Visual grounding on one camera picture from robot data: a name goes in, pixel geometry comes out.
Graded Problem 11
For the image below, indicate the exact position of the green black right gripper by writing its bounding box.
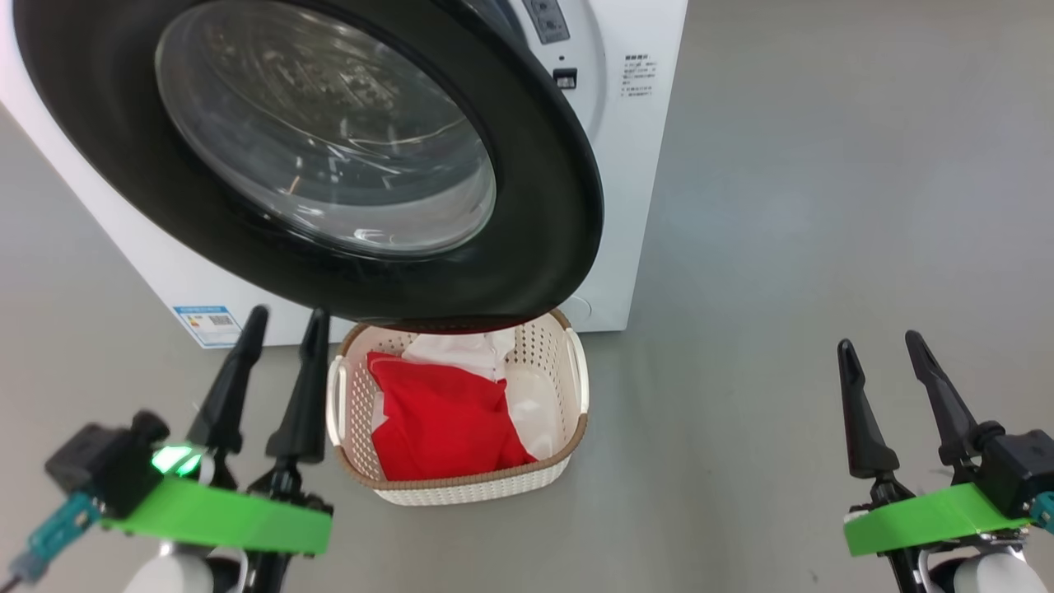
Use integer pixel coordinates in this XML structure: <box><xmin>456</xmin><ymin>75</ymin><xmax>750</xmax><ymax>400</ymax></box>
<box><xmin>837</xmin><ymin>331</ymin><xmax>1034</xmax><ymax>557</ymax></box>

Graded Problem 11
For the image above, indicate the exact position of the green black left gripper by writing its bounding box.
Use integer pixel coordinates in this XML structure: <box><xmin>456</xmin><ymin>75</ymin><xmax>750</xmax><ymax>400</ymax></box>
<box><xmin>103</xmin><ymin>305</ymin><xmax>334</xmax><ymax>557</ymax></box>

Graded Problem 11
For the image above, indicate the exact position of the red garment with white sleeves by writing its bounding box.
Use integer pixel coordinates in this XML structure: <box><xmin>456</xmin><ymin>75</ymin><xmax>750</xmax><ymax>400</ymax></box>
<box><xmin>366</xmin><ymin>329</ymin><xmax>536</xmax><ymax>483</ymax></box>

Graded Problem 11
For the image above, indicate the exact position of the cream laundry basket brown rim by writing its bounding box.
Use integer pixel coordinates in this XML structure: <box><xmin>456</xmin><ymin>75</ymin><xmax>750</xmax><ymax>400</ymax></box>
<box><xmin>326</xmin><ymin>309</ymin><xmax>590</xmax><ymax>506</ymax></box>

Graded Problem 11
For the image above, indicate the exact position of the white washing machine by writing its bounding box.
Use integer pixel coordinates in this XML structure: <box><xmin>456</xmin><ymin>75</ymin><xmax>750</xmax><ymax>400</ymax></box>
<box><xmin>0</xmin><ymin>0</ymin><xmax>688</xmax><ymax>351</ymax></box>

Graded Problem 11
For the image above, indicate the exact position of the blue white energy label sticker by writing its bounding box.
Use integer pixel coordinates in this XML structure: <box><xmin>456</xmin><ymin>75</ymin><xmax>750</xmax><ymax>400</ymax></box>
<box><xmin>173</xmin><ymin>305</ymin><xmax>242</xmax><ymax>347</ymax></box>

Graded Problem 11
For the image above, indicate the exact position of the grey washer control panel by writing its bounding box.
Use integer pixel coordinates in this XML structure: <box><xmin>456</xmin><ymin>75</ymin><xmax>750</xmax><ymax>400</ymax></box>
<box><xmin>523</xmin><ymin>0</ymin><xmax>571</xmax><ymax>44</ymax></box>

